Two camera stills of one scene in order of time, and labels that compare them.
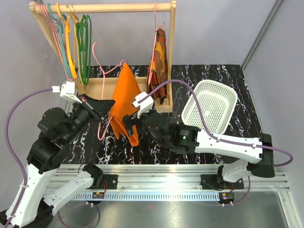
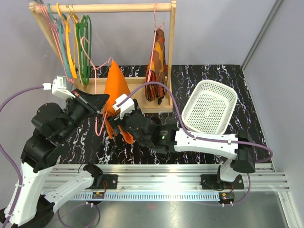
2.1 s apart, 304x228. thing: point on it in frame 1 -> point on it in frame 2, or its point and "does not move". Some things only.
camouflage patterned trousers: x=158 y=73 does not move
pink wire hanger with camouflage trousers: x=156 y=29 does not move
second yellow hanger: x=75 y=18 does not move
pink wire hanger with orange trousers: x=104 y=72 -> x=95 y=68
